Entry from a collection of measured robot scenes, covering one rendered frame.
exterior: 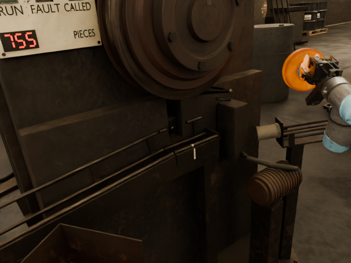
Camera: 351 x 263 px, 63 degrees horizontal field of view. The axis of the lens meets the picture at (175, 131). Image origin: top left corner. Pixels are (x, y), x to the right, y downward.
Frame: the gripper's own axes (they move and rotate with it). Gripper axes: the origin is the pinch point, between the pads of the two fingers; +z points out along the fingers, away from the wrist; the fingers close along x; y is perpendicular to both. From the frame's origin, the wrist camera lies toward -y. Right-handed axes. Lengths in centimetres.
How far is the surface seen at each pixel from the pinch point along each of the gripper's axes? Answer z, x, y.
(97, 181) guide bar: -35, 73, -16
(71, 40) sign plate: -18, 75, 21
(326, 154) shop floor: 68, -69, -113
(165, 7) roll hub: -25, 49, 29
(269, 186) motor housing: -25.2, 15.3, -35.6
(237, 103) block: -5.1, 24.8, -11.4
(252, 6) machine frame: 26.3, 14.3, 14.3
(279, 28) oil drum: 219, -72, -64
